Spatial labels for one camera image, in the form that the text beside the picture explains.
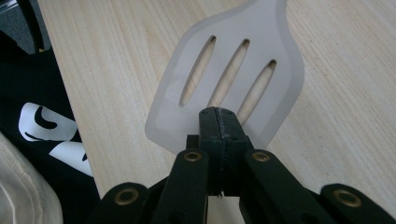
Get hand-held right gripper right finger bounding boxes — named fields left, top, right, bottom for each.
left=217, top=106, right=255, bottom=198

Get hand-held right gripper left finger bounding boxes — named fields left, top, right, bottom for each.
left=186, top=106, right=224, bottom=198

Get grey slotted spatula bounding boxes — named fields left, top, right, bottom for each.
left=144, top=0, right=306, bottom=155

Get beige trousers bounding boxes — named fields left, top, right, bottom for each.
left=0, top=130, right=64, bottom=224

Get black shirt with white print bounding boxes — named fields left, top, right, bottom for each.
left=0, top=29, right=102, bottom=224

